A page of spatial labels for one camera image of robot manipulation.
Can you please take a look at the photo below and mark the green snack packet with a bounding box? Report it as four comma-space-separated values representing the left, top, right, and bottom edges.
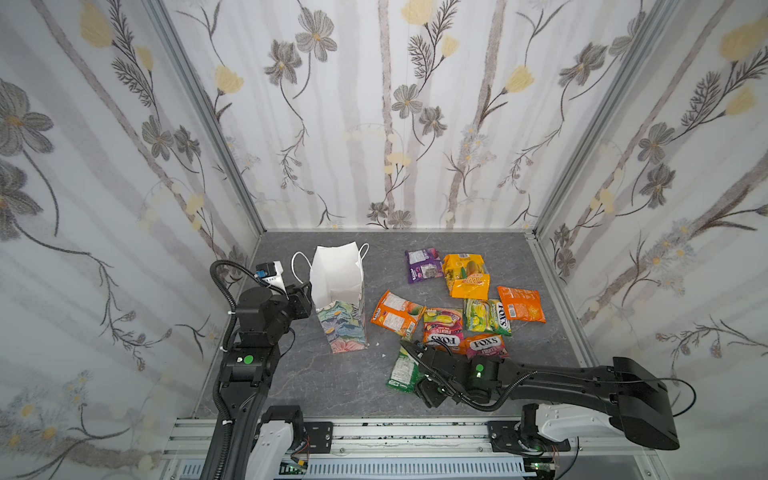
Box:
386, 348, 424, 393

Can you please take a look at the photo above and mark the red orange Fox's candy packet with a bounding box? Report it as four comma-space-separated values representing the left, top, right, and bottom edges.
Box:
423, 308, 466, 355

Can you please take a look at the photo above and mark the floral white paper bag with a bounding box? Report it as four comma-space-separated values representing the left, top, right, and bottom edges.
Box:
290, 242, 370, 354

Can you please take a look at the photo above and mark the orange white snack packet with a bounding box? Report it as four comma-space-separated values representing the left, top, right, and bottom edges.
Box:
371, 291, 426, 340

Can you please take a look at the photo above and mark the green yellow Fox's candy packet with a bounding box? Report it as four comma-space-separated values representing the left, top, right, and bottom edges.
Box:
463, 299, 512, 336

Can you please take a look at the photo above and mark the pink Fox's candy packet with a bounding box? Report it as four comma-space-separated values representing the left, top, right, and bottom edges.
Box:
460, 333, 509, 359

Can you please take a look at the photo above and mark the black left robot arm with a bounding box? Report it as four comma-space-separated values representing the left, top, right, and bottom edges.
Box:
201, 260, 314, 479

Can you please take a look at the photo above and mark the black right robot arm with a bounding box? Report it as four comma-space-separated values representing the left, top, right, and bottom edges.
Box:
400, 340, 680, 451

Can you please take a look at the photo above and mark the purple snack packet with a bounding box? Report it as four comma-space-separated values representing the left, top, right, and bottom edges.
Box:
405, 248, 444, 284

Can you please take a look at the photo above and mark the yellow mango gummy packet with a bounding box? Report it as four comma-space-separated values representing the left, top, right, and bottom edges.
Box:
442, 253, 491, 301

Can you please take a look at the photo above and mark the orange chips packet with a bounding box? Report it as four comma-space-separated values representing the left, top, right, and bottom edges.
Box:
497, 286, 546, 323

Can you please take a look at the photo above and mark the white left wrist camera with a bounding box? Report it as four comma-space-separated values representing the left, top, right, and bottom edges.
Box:
254, 260, 285, 292

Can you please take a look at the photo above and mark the white cable duct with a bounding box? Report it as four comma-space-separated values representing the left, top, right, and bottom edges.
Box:
302, 457, 536, 479

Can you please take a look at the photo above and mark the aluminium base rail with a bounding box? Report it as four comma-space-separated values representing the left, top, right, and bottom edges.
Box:
157, 416, 661, 480

